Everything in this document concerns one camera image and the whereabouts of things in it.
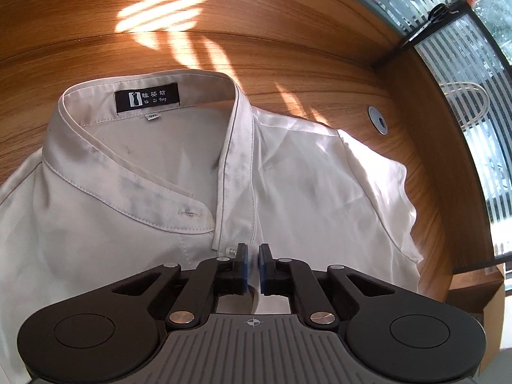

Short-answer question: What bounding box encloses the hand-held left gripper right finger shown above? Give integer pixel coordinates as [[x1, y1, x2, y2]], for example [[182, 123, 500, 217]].
[[258, 243, 395, 329]]

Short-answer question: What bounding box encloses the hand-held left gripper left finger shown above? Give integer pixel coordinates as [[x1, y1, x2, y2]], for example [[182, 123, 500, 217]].
[[106, 243, 250, 329]]

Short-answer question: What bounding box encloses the white collared shirt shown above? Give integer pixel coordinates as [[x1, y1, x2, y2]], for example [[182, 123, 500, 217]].
[[0, 68, 425, 384]]

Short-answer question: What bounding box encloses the black partition clamp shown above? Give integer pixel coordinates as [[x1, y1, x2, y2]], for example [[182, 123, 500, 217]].
[[426, 3, 457, 29]]

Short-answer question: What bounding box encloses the silver desk cable grommet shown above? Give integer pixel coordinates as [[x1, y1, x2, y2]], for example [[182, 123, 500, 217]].
[[367, 106, 390, 135]]

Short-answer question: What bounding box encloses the looped white cable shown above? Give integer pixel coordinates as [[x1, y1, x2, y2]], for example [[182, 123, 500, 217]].
[[439, 82, 491, 133]]

